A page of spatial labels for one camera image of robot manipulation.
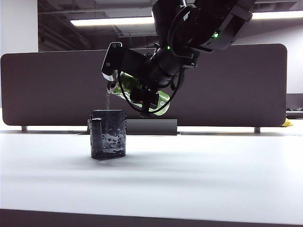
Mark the grey metal divider leg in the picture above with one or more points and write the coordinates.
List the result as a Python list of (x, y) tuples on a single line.
[(24, 128), (257, 130)]

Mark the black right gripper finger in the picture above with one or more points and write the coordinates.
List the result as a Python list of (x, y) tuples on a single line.
[(145, 99)]

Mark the dark textured glass mug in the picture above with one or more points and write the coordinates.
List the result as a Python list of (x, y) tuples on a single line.
[(107, 139)]

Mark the yellow bag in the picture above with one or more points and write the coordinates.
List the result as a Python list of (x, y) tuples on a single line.
[(288, 123)]

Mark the green metal drink can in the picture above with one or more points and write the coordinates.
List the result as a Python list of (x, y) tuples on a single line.
[(129, 83)]

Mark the dark grey desk divider panel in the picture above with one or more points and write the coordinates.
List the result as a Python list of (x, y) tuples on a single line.
[(236, 82)]

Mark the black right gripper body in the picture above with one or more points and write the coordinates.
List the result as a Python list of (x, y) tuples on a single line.
[(135, 63)]

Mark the long ceiling light strip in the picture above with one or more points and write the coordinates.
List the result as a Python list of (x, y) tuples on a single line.
[(113, 21)]

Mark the background office desk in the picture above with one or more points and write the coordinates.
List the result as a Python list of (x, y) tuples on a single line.
[(294, 101)]

